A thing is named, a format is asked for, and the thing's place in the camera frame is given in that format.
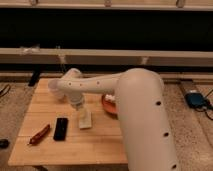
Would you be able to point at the white paper cup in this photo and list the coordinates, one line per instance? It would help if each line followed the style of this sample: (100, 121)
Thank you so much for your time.
(53, 89)

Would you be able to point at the white sponge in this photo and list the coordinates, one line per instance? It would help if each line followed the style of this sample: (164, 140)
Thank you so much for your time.
(85, 119)

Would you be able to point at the white box in bowl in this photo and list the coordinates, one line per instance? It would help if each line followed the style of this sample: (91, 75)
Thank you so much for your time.
(110, 98)

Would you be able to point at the red sausage toy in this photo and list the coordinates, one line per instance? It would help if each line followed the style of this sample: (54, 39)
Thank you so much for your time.
(39, 136)

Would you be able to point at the black phone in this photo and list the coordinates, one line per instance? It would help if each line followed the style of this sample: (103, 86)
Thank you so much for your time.
(60, 129)

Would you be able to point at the orange bowl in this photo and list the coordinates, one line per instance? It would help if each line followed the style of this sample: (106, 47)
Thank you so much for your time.
(108, 106)

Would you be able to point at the black object on floor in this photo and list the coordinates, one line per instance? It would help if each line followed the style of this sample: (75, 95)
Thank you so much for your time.
(4, 143)

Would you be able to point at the wooden table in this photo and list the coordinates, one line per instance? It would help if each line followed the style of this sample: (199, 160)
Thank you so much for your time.
(101, 144)

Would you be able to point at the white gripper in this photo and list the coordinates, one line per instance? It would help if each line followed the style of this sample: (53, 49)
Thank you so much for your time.
(80, 106)

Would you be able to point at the blue device on floor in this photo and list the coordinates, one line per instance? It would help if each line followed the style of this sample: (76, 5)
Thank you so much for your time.
(195, 100)

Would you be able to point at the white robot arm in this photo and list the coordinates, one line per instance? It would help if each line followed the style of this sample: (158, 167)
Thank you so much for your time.
(147, 137)

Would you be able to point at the black post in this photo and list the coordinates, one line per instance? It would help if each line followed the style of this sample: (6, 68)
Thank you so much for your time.
(35, 76)

